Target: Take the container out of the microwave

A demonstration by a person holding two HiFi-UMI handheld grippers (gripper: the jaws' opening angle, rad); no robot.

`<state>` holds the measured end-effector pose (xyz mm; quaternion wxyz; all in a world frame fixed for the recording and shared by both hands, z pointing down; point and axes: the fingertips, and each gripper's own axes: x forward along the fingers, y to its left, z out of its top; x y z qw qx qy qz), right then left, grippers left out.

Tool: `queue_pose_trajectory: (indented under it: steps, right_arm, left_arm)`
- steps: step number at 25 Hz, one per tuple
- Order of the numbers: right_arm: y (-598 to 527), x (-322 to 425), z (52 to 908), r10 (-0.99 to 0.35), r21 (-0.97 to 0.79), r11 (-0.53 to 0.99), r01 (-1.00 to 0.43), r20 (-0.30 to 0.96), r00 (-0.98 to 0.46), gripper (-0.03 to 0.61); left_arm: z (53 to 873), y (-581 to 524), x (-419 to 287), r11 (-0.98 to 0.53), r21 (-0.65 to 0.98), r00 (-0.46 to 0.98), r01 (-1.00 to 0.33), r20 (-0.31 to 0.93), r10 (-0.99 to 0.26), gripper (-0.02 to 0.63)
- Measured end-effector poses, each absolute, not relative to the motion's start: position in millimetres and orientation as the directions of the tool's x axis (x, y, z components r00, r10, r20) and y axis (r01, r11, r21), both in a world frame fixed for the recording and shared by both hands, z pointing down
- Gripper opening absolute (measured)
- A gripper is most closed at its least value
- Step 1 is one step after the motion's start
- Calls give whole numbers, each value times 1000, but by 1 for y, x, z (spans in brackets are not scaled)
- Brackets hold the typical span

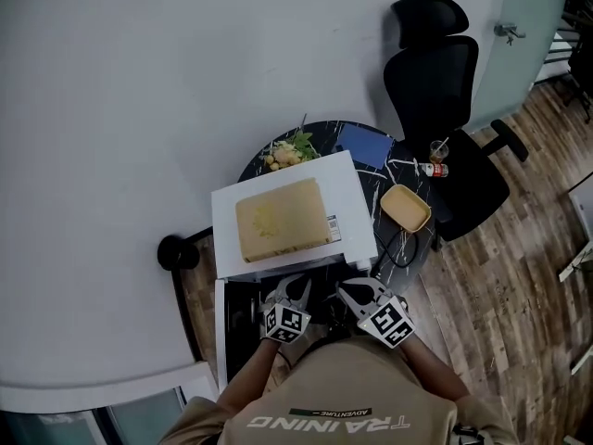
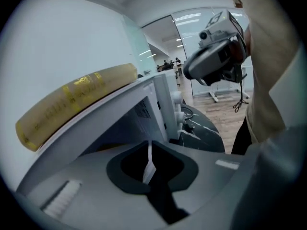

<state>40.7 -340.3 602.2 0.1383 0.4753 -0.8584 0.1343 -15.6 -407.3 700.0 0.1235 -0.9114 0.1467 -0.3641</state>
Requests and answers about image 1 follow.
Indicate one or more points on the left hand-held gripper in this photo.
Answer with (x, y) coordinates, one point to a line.
(285, 322)

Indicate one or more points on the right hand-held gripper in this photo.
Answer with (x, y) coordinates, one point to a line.
(387, 322)

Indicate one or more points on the white microwave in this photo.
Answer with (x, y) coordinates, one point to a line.
(352, 188)

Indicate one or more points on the person's left forearm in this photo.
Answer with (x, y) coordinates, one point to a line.
(250, 373)

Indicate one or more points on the person's right forearm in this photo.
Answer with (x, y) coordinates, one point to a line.
(431, 369)

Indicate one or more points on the yellow container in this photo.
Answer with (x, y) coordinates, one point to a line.
(405, 207)

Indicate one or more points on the round black marble table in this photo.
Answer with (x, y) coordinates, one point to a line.
(419, 246)

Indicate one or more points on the person's beige printed shirt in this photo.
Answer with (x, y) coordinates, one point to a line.
(338, 397)

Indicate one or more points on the black waste bin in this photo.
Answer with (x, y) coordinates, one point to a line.
(176, 253)

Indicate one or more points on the yellow flower bouquet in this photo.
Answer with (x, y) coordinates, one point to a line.
(289, 153)

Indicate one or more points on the red label bottle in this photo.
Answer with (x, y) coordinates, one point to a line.
(435, 169)

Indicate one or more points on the blue notebook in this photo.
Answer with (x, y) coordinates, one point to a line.
(366, 145)

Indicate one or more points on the clear plastic cup with straw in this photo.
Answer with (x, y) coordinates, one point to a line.
(438, 152)

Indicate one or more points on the dark framed window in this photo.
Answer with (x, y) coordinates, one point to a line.
(139, 422)

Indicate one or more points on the black mesh office chair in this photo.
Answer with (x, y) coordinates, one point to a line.
(431, 86)

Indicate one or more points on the white desk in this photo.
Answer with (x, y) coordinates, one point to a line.
(584, 223)

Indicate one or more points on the black metal rack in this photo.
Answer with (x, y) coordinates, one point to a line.
(579, 40)

